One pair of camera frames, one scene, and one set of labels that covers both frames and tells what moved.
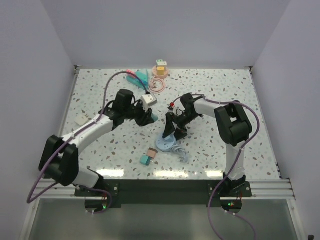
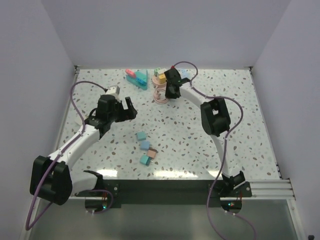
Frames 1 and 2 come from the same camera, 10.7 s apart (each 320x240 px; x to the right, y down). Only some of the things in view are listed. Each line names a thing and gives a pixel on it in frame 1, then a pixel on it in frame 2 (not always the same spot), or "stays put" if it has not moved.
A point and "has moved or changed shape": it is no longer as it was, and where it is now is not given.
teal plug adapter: (154, 117) → (141, 136)
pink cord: (155, 79) → (159, 95)
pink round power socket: (154, 71) has moved or changed shape
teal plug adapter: (145, 160) stays put
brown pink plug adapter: (152, 152) stays put
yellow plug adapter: (160, 71) has moved or changed shape
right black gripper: (180, 133) → (167, 95)
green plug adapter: (158, 61) → (156, 71)
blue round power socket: (167, 143) → (185, 73)
